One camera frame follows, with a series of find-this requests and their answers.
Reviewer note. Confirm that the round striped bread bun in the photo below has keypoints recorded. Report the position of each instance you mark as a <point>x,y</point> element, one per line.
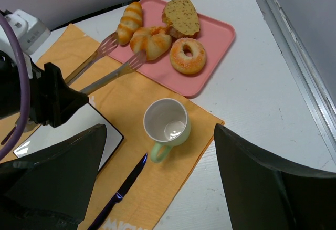
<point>153,40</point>

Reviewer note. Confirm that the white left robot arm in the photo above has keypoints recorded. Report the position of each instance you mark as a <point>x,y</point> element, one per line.
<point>31,34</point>

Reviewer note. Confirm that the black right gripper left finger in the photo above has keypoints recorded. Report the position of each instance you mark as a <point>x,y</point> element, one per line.
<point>51,188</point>

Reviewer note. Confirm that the sugared donut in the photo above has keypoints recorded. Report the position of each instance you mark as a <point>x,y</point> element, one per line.
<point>188,56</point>

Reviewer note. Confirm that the orange cloth placemat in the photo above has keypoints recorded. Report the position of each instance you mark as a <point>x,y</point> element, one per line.
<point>124,102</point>

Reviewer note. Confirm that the striped long bread roll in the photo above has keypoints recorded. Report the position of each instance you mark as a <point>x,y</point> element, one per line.
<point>131,20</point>

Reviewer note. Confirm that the aluminium table rail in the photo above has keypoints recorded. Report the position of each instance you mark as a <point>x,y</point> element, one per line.
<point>302,68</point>

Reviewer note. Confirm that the purple knife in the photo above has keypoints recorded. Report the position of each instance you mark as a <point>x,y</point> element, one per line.
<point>119,195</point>

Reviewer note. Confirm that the metal serving tongs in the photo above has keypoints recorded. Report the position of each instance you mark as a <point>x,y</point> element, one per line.
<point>114,69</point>

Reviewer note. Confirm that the white square plate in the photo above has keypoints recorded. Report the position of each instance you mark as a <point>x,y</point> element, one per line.
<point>86,117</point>

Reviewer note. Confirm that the light green mug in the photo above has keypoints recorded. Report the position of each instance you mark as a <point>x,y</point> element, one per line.
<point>166,121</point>

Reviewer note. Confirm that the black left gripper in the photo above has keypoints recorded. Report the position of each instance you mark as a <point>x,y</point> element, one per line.
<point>51,100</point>

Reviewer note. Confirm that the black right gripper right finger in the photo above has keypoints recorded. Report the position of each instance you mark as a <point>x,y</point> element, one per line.
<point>266,191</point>

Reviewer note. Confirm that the seeded bread slice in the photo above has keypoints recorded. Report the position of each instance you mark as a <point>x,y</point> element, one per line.
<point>181,19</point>

